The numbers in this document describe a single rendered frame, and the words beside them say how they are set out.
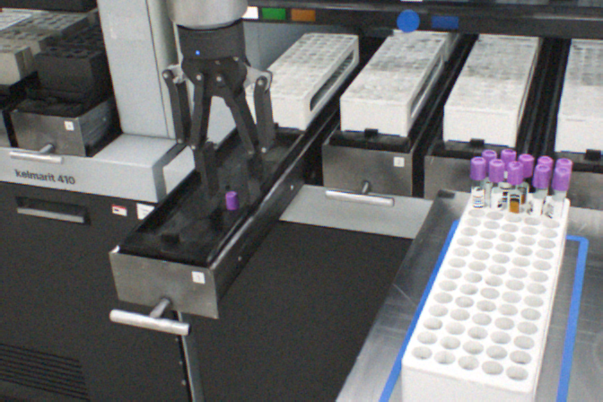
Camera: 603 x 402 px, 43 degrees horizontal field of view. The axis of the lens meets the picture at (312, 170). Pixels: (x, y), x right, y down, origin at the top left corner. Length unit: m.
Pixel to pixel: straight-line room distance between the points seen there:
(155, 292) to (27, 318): 0.76
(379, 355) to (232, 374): 0.77
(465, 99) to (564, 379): 0.52
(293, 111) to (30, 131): 0.48
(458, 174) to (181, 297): 0.42
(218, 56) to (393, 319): 0.34
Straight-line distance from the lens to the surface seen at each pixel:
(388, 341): 0.74
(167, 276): 0.91
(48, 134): 1.37
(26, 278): 1.60
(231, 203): 0.98
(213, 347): 1.45
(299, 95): 1.16
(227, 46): 0.87
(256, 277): 1.30
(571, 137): 1.09
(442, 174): 1.09
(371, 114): 1.12
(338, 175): 1.14
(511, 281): 0.72
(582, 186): 1.08
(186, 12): 0.85
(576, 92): 1.17
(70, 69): 1.38
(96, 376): 1.67
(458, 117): 1.09
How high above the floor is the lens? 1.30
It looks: 28 degrees down
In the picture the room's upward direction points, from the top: 4 degrees counter-clockwise
